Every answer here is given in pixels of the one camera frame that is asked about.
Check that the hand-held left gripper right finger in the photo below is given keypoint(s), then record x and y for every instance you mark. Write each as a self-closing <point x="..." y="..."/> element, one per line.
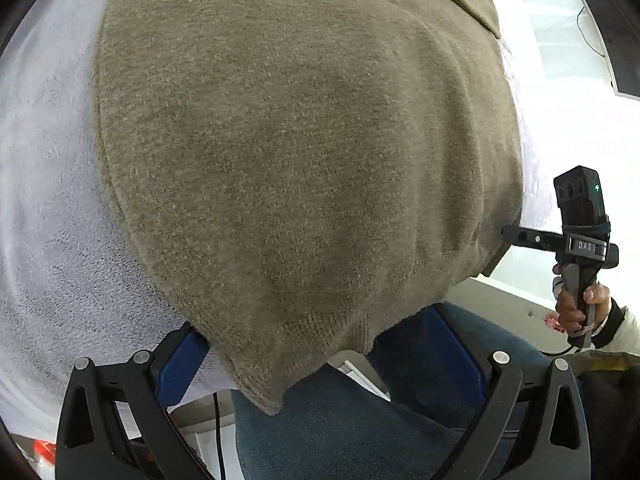
<point x="462" y="355"/>

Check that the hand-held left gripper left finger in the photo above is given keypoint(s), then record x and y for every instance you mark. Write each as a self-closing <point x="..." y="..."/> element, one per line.
<point x="186" y="357"/>

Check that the lavender fleece blanket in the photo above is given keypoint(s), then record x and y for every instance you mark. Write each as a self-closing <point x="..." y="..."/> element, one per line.
<point x="50" y="185"/>

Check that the person's blue jeans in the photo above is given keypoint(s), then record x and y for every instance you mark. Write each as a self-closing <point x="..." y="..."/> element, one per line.
<point x="350" y="435"/>

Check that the person's dark top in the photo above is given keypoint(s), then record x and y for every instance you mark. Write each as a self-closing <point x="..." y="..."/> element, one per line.
<point x="612" y="410"/>

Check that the person's right hand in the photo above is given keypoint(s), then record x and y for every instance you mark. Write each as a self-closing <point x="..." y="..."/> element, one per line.
<point x="570" y="310"/>

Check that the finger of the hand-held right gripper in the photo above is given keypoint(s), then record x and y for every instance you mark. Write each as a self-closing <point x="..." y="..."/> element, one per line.
<point x="532" y="238"/>

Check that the dark wall screen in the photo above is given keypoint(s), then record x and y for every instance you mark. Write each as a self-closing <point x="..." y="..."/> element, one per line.
<point x="617" y="30"/>

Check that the olive brown knit sweater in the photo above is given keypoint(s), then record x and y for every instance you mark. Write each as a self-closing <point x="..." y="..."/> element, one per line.
<point x="300" y="150"/>

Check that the person's right forearm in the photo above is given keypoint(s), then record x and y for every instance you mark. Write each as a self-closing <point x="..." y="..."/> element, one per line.
<point x="622" y="327"/>

